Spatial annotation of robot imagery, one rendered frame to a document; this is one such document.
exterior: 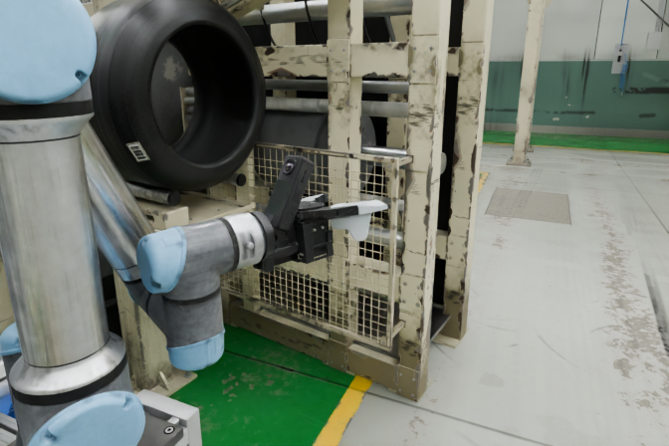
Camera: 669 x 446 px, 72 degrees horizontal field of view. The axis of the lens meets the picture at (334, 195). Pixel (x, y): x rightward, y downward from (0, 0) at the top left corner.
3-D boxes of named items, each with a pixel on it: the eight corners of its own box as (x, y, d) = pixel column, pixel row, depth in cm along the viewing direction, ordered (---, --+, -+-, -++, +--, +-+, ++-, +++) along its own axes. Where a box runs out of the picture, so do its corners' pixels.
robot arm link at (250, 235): (210, 214, 66) (238, 220, 59) (239, 208, 69) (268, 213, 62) (217, 265, 67) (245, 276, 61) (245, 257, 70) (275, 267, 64)
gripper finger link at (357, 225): (388, 235, 73) (331, 241, 73) (386, 198, 72) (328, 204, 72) (392, 240, 70) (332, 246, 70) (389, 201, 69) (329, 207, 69)
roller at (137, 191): (111, 174, 157) (115, 185, 159) (100, 179, 154) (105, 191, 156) (178, 188, 138) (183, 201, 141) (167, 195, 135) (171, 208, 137)
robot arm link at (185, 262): (137, 288, 61) (129, 227, 58) (215, 266, 68) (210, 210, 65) (159, 312, 55) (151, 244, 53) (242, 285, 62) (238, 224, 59)
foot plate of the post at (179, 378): (103, 388, 191) (101, 380, 190) (158, 355, 212) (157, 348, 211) (142, 414, 177) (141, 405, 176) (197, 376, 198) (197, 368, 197)
